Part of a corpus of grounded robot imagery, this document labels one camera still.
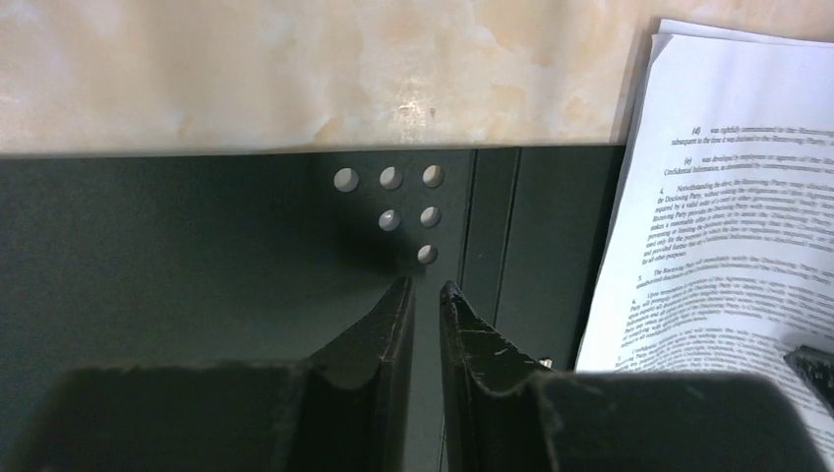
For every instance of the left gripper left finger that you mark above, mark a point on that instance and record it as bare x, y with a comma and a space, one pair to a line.
344, 408

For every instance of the teal folder black inside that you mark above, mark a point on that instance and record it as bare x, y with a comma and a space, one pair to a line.
150, 259

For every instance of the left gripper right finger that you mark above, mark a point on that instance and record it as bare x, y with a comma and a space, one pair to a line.
504, 411

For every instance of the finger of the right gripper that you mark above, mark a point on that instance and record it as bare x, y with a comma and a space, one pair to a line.
815, 368

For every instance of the printed paper stack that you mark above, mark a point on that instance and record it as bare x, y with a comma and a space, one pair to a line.
720, 251

